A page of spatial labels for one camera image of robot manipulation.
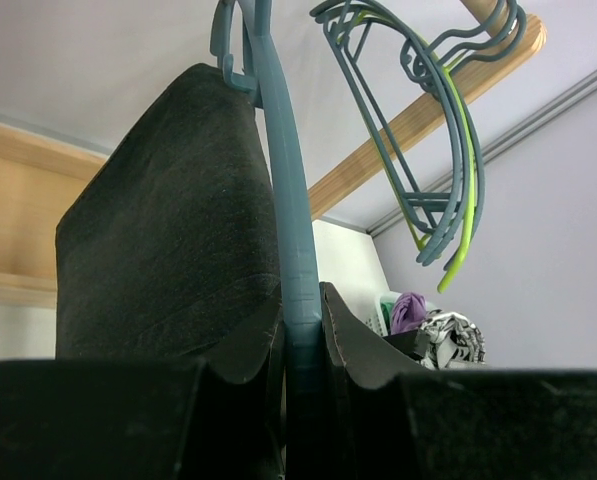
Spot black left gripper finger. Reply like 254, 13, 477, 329
0, 293, 285, 479

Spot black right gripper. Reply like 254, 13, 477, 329
320, 283, 597, 479

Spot black white newsprint garment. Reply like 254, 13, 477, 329
419, 310, 487, 370

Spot purple shirt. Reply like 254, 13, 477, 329
390, 292, 427, 335

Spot black trousers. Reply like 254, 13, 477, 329
55, 64, 279, 359

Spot blue hanger of newsprint garment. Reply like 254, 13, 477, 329
311, 1, 449, 240

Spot blue hanger of trousers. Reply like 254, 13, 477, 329
210, 1, 326, 479

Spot blue hanger of purple shirt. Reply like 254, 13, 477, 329
310, 1, 527, 271

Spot lime green hanger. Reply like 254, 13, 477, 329
347, 9, 482, 294

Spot blue empty hanger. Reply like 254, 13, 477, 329
401, 1, 516, 273

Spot white perforated basket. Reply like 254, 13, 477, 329
361, 292, 400, 337

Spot green white garment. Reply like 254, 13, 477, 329
380, 299, 396, 334

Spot wooden clothes rack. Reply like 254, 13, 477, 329
0, 14, 547, 308

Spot grey right wall rail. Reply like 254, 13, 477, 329
365, 69, 597, 238

